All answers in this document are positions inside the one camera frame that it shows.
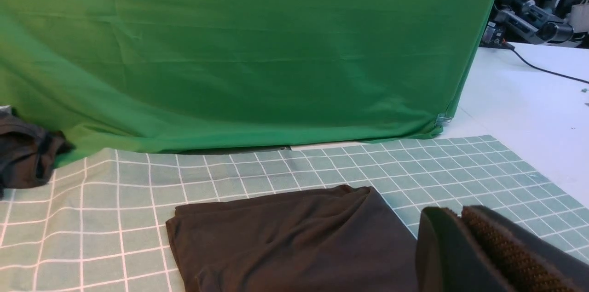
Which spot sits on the green checkered tablecloth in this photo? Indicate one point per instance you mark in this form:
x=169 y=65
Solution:
x=99 y=224

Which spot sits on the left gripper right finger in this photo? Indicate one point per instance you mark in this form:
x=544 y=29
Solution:
x=529 y=263

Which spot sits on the dark crumpled garment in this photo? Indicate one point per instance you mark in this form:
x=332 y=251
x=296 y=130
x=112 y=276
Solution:
x=28 y=153

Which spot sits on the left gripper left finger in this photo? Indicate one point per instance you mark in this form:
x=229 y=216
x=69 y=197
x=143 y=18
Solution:
x=449 y=259

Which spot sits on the gray equipment in background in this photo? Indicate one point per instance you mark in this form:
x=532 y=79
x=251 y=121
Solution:
x=526 y=21

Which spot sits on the dark gray long-sleeved shirt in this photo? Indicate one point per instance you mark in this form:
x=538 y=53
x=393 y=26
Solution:
x=318 y=240

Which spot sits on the green backdrop cloth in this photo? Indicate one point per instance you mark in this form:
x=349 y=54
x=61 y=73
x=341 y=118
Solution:
x=164 y=76

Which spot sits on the metal binder clip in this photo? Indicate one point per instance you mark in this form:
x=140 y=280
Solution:
x=443 y=119

